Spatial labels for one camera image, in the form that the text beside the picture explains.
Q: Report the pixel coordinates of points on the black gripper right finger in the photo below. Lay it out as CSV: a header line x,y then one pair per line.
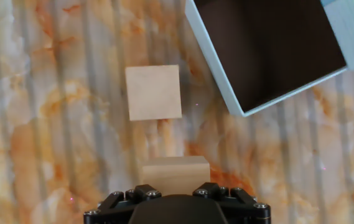
x,y
248,213

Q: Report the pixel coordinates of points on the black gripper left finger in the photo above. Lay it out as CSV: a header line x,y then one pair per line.
x,y
108,211

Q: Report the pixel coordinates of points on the large wooden cube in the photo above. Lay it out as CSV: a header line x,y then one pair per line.
x,y
153,92
175,174

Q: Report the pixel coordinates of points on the light blue gift box base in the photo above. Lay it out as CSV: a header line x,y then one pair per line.
x,y
273,46

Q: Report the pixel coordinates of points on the orange marble pattern mat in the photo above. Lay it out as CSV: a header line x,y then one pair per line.
x,y
71,140

